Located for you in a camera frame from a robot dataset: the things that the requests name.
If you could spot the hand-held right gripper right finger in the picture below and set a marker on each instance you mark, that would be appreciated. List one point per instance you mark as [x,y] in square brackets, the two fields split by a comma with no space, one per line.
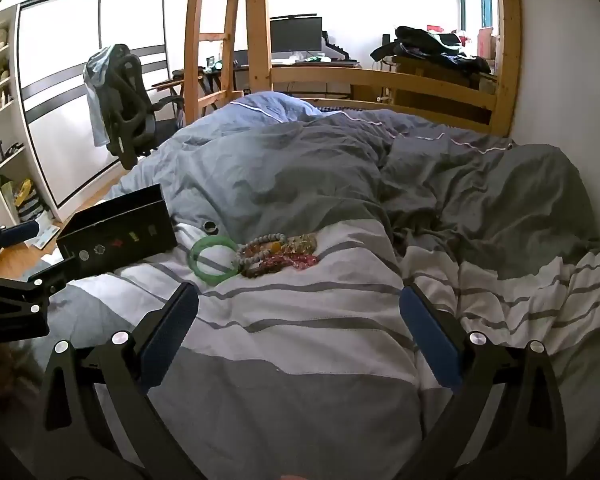
[430,340]

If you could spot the wooden ladder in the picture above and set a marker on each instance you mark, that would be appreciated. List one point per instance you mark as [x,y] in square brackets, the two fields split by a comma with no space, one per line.
[195,35]

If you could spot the cardboard box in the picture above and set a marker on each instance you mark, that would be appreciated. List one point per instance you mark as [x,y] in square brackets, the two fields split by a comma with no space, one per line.
[486,42]

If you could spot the grey white striped duvet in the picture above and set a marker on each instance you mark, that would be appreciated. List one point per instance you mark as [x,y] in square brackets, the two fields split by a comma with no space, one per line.
[330,185]

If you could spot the light blue garment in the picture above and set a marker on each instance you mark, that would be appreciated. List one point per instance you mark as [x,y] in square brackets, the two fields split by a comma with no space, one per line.
[96,95]

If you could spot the green jade bangle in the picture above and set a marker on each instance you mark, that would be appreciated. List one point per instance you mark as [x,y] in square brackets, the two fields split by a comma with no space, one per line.
[196,265]

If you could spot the white sliding wardrobe doors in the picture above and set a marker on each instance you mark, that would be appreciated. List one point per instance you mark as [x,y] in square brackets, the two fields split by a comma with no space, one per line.
[65,85]

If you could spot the pile of dark clothes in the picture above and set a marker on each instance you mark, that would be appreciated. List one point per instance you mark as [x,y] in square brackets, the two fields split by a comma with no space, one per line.
[430,42]

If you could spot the papers on floor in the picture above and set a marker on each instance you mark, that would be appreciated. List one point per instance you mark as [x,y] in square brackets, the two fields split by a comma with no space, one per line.
[45,236]

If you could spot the wooden bunk bed frame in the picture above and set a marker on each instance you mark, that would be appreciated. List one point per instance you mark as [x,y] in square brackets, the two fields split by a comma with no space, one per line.
[507,60]

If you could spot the black office chair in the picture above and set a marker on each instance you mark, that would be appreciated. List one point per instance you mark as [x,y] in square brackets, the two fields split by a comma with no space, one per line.
[130,110]

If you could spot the black jewelry box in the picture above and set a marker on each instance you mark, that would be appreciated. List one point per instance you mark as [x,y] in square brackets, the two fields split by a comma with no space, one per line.
[120,242]

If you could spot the white bookshelf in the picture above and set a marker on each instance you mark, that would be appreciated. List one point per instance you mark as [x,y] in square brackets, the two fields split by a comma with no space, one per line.
[15,110]

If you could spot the black computer monitor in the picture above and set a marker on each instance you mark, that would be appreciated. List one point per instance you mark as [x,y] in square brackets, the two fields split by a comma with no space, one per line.
[296,35]

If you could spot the dark computer desk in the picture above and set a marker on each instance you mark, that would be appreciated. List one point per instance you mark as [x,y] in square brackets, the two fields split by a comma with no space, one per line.
[330,62]

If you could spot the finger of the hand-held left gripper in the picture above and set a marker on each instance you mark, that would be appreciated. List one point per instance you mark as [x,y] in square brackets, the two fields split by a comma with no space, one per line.
[25,292]
[22,232]

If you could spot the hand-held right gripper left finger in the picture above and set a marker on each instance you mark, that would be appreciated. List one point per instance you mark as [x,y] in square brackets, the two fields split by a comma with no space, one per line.
[167,340]

